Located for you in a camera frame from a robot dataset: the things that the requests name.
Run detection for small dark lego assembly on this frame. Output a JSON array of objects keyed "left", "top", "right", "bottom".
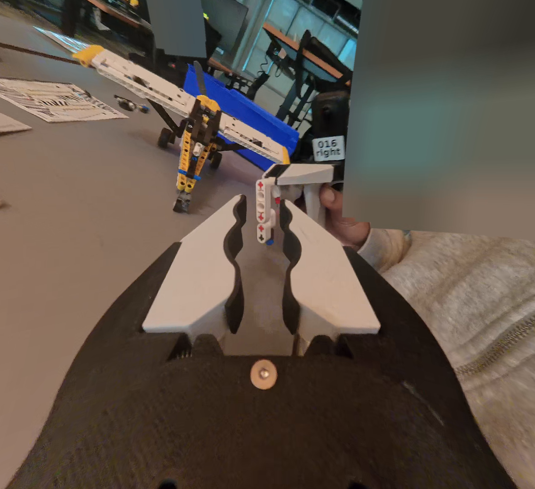
[{"left": 114, "top": 95, "right": 150, "bottom": 114}]

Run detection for white paper sheet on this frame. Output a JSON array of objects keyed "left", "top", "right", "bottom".
[{"left": 0, "top": 113, "right": 32, "bottom": 135}]

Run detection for wooden table dark legs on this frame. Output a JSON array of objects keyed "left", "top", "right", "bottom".
[{"left": 42, "top": 0, "right": 153, "bottom": 36}]

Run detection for person's right forearm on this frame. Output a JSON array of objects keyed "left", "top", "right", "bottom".
[{"left": 357, "top": 228, "right": 416, "bottom": 274}]

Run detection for wooden standing desk black frame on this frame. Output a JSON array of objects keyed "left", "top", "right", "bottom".
[{"left": 262, "top": 23, "right": 354, "bottom": 122}]

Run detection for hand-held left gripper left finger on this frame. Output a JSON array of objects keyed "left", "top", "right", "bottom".
[{"left": 141, "top": 193, "right": 248, "bottom": 356}]

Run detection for yellow white lego airplane model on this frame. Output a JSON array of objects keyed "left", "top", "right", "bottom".
[{"left": 72, "top": 45, "right": 291, "bottom": 214}]

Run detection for printed paper sheet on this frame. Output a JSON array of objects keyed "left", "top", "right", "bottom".
[{"left": 35, "top": 26, "right": 90, "bottom": 53}]

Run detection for printed instruction sheet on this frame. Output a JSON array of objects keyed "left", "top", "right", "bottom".
[{"left": 0, "top": 78, "right": 128, "bottom": 123}]

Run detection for person's right hand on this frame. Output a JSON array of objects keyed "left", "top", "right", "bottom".
[{"left": 320, "top": 186, "right": 371, "bottom": 247}]

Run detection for white lego beam assembly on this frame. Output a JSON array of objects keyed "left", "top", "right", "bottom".
[{"left": 255, "top": 179, "right": 277, "bottom": 246}]

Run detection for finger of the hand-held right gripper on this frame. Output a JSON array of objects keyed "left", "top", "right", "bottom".
[
  {"left": 276, "top": 164, "right": 336, "bottom": 186},
  {"left": 262, "top": 165, "right": 294, "bottom": 184}
]

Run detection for black cable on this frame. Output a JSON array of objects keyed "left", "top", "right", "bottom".
[{"left": 0, "top": 42, "right": 81, "bottom": 65}]

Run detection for blue plastic bin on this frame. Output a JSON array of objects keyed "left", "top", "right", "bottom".
[{"left": 184, "top": 64, "right": 300, "bottom": 172}]

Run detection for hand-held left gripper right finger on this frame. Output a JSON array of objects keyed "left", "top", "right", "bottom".
[{"left": 278, "top": 199, "right": 382, "bottom": 355}]

